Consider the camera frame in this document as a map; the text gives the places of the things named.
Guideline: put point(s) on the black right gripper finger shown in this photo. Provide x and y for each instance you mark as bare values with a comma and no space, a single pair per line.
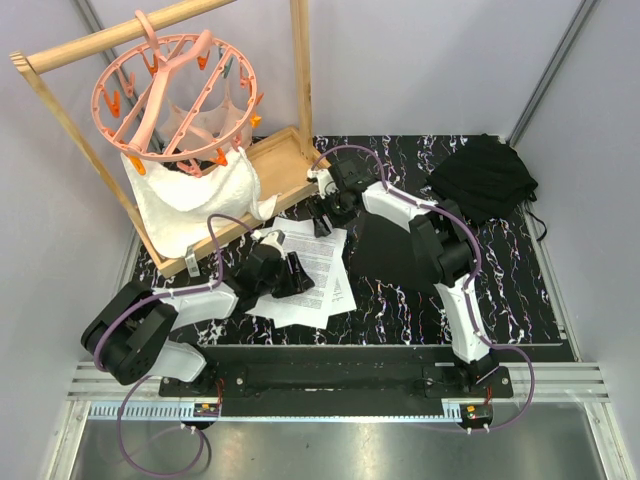
342,214
322,227

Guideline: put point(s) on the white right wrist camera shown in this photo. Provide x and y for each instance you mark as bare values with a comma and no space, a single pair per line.
320,177

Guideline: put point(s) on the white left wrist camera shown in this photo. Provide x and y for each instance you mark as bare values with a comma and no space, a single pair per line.
269,237

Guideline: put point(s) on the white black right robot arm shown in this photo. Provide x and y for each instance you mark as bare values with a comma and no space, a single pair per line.
443,252

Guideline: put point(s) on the aluminium rail frame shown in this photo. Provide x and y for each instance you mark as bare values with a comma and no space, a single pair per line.
559,424

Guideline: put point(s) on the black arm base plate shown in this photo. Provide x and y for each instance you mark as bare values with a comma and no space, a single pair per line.
432,371

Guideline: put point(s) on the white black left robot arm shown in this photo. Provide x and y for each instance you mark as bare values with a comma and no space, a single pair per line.
129,338

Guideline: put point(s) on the white towel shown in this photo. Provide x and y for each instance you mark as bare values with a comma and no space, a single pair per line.
174,206

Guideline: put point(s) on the black clipboard folder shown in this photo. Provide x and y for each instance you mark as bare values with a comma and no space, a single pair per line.
383,251

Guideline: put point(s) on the paper sheet with drawing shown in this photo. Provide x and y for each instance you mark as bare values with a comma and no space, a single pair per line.
343,300

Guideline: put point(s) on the printed paper sheet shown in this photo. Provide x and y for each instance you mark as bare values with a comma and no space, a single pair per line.
319,257
301,309

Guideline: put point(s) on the sheer pink mesh garment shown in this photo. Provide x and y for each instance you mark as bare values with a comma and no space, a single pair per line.
205,126

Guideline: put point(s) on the pink round clip hanger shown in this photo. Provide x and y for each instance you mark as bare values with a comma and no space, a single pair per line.
178,99

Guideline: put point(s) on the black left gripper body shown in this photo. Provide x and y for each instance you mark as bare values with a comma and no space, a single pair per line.
265,286

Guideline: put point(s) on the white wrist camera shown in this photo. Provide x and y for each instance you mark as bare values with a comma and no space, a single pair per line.
269,237
320,177

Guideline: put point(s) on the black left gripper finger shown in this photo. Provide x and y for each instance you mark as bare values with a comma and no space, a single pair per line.
283,283
298,280

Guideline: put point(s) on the black marble pattern mat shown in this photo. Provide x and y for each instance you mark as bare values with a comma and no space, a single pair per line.
514,299

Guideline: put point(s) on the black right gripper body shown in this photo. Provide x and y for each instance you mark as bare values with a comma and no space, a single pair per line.
336,197

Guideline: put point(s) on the black cloth bundle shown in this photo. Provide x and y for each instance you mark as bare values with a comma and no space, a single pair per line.
485,178

